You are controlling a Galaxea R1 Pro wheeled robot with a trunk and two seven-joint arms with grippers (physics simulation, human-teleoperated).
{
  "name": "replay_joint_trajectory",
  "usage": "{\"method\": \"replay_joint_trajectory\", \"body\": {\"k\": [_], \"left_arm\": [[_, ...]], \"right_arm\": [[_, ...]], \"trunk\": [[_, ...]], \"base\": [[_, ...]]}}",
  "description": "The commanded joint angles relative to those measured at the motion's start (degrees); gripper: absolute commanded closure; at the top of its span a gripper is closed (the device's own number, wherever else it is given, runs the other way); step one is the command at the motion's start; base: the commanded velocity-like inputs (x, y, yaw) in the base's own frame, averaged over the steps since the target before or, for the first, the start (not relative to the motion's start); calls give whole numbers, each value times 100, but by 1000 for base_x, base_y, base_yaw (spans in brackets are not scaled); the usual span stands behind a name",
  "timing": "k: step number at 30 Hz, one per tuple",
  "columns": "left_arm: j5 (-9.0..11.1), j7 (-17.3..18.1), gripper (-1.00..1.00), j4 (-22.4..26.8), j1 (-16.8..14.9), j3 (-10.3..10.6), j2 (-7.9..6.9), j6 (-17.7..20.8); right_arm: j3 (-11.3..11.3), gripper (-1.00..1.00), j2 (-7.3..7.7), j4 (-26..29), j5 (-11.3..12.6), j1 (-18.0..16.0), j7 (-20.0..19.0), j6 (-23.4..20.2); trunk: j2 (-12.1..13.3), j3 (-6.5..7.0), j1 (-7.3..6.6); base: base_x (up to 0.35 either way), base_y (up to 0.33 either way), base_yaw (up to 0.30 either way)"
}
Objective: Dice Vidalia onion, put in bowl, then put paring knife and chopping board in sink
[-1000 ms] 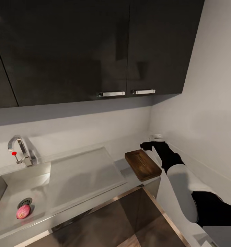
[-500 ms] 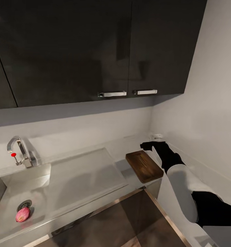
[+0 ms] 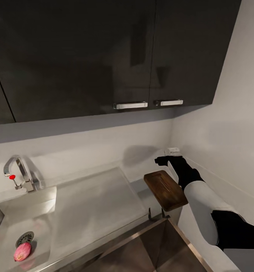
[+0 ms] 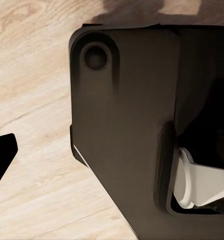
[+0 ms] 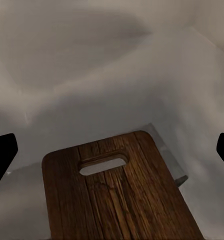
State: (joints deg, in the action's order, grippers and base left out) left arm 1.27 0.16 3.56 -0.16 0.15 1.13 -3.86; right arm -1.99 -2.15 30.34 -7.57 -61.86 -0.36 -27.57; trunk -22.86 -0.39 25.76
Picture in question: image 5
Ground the cutting board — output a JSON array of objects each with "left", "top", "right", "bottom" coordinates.
[{"left": 41, "top": 130, "right": 205, "bottom": 240}]

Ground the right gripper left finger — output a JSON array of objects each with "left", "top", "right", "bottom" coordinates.
[{"left": 0, "top": 133, "right": 18, "bottom": 181}]

